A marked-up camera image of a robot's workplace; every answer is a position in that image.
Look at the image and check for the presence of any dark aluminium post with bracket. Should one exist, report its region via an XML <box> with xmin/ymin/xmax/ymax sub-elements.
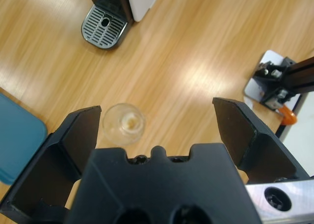
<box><xmin>255</xmin><ymin>56</ymin><xmax>314</xmax><ymax>104</ymax></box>

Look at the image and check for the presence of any clear drinking glass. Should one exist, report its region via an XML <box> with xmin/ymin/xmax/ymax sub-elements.
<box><xmin>102</xmin><ymin>103</ymin><xmax>147</xmax><ymax>146</ymax></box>

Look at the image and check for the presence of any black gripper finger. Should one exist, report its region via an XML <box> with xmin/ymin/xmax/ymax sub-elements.
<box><xmin>212</xmin><ymin>98</ymin><xmax>310</xmax><ymax>185</ymax></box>
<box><xmin>0</xmin><ymin>106</ymin><xmax>102</xmax><ymax>224</ymax></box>

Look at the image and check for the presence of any white coffee machine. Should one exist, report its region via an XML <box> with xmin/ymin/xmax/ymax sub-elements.
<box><xmin>84</xmin><ymin>0</ymin><xmax>162</xmax><ymax>22</ymax></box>

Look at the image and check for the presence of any orange clamp handle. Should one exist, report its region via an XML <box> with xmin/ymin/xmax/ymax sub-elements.
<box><xmin>278</xmin><ymin>105</ymin><xmax>298</xmax><ymax>125</ymax></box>

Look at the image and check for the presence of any metal drip tray grille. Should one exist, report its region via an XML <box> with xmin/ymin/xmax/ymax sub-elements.
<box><xmin>81</xmin><ymin>4</ymin><xmax>128</xmax><ymax>50</ymax></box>

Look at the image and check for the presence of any teal plastic tray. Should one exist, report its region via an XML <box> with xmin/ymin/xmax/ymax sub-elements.
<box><xmin>0</xmin><ymin>92</ymin><xmax>48</xmax><ymax>185</ymax></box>

